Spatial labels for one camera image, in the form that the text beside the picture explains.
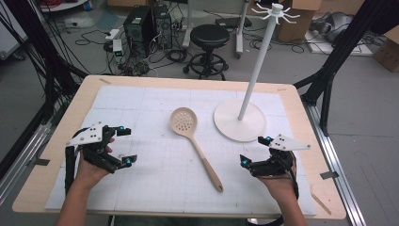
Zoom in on white floor board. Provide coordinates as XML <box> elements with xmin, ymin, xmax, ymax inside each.
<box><xmin>305</xmin><ymin>29</ymin><xmax>375</xmax><ymax>58</ymax></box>

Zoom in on large cardboard box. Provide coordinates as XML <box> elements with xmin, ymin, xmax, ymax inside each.
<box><xmin>275</xmin><ymin>0</ymin><xmax>323</xmax><ymax>43</ymax></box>

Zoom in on white utensil rack stand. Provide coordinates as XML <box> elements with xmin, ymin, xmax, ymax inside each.
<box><xmin>213</xmin><ymin>2</ymin><xmax>301</xmax><ymax>143</ymax></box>

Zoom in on black strap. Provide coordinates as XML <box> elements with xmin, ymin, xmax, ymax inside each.
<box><xmin>63</xmin><ymin>126</ymin><xmax>92</xmax><ymax>196</ymax></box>

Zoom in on black round stool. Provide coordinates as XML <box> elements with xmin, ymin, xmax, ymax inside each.
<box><xmin>183</xmin><ymin>24</ymin><xmax>231</xmax><ymax>81</ymax></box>

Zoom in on grey bag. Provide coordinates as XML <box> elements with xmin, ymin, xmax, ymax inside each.
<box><xmin>310</xmin><ymin>11</ymin><xmax>355</xmax><ymax>44</ymax></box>

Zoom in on white stand leg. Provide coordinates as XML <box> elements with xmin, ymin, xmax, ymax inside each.
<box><xmin>182</xmin><ymin>0</ymin><xmax>195</xmax><ymax>49</ymax></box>
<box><xmin>234</xmin><ymin>0</ymin><xmax>249</xmax><ymax>59</ymax></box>

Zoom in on person's left hand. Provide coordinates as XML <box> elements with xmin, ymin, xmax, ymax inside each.
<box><xmin>74</xmin><ymin>149</ymin><xmax>111</xmax><ymax>190</ymax></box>

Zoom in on small white device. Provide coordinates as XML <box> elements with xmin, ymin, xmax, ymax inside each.
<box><xmin>111</xmin><ymin>39</ymin><xmax>124</xmax><ymax>57</ymax></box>

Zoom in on thin wooden stick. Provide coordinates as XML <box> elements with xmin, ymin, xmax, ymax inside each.
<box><xmin>310</xmin><ymin>191</ymin><xmax>332</xmax><ymax>217</ymax></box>

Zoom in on large black computer tower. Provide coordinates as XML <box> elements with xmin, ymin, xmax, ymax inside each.
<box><xmin>122</xmin><ymin>5</ymin><xmax>155</xmax><ymax>59</ymax></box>

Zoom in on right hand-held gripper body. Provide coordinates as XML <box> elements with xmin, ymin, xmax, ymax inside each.
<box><xmin>249</xmin><ymin>133</ymin><xmax>311</xmax><ymax>179</ymax></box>

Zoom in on small cardboard box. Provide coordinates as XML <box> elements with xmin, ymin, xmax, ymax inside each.
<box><xmin>372</xmin><ymin>25</ymin><xmax>399</xmax><ymax>73</ymax></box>

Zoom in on slim black computer tower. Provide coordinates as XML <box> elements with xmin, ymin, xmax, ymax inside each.
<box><xmin>152</xmin><ymin>4</ymin><xmax>174</xmax><ymax>50</ymax></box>

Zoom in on beige slotted spoon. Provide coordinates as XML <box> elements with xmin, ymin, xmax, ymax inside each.
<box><xmin>169</xmin><ymin>106</ymin><xmax>225</xmax><ymax>194</ymax></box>

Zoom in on aluminium rail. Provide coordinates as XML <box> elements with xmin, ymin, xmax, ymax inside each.
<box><xmin>0</xmin><ymin>121</ymin><xmax>54</xmax><ymax>206</ymax></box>
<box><xmin>301</xmin><ymin>99</ymin><xmax>367</xmax><ymax>226</ymax></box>

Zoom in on black metal frame stand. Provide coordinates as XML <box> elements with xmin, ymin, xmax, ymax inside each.
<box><xmin>0</xmin><ymin>0</ymin><xmax>89</xmax><ymax>178</ymax></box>
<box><xmin>294</xmin><ymin>0</ymin><xmax>399</xmax><ymax>137</ymax></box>

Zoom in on black tape piece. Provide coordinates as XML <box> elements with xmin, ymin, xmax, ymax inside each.
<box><xmin>33</xmin><ymin>157</ymin><xmax>51</xmax><ymax>168</ymax></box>
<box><xmin>319</xmin><ymin>170</ymin><xmax>341</xmax><ymax>181</ymax></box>

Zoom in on flat black box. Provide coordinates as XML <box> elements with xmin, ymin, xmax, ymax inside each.
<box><xmin>215</xmin><ymin>15</ymin><xmax>253</xmax><ymax>29</ymax></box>

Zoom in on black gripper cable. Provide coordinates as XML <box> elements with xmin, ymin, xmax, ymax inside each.
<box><xmin>280</xmin><ymin>152</ymin><xmax>300</xmax><ymax>201</ymax></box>

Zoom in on white power strip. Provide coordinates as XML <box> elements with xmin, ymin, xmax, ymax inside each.
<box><xmin>104</xmin><ymin>28</ymin><xmax>120</xmax><ymax>42</ymax></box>

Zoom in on black floor cables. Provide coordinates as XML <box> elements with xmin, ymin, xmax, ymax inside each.
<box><xmin>74</xmin><ymin>18</ymin><xmax>193</xmax><ymax>76</ymax></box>

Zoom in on white grid mat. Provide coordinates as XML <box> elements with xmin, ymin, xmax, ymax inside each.
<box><xmin>44</xmin><ymin>85</ymin><xmax>318</xmax><ymax>218</ymax></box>

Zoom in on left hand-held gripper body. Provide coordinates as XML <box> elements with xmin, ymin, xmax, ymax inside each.
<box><xmin>65</xmin><ymin>121</ymin><xmax>124</xmax><ymax>174</ymax></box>

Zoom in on person's right hand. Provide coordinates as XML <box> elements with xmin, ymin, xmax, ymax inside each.
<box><xmin>257</xmin><ymin>155</ymin><xmax>298</xmax><ymax>202</ymax></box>

